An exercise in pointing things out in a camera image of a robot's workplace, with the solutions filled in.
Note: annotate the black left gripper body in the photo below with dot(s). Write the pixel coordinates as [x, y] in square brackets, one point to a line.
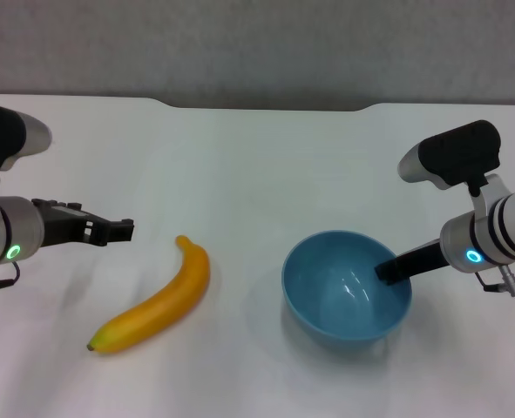
[61, 226]

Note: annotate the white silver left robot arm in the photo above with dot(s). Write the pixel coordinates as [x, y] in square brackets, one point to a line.
[22, 228]

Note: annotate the yellow banana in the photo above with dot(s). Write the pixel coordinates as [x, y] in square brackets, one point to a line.
[170, 296]

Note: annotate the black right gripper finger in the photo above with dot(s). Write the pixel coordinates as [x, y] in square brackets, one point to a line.
[390, 271]

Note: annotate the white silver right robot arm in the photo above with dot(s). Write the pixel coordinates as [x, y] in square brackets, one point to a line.
[510, 226]

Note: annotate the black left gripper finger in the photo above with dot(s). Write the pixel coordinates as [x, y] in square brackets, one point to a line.
[117, 231]

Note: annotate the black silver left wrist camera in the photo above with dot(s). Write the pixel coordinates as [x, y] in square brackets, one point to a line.
[4, 132]

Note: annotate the blue bowl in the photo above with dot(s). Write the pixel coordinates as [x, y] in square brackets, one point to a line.
[340, 278]

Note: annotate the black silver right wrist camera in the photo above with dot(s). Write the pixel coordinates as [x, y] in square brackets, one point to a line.
[457, 150]

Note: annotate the silver right camera bracket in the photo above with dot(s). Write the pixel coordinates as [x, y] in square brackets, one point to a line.
[490, 191]

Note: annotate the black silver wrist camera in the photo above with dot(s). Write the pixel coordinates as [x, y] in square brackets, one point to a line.
[4, 132]
[457, 150]

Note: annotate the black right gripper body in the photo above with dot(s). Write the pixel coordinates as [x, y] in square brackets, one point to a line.
[422, 261]

